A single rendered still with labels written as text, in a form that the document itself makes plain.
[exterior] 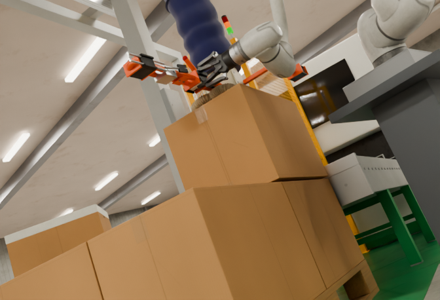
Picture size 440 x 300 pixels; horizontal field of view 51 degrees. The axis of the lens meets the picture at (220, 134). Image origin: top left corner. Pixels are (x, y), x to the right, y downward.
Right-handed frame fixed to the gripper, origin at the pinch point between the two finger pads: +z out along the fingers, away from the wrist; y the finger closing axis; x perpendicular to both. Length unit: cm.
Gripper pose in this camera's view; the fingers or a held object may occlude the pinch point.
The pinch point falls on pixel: (195, 81)
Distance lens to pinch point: 195.4
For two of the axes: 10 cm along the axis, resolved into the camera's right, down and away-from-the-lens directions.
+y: 3.6, 8.9, -2.7
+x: 4.9, 0.6, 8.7
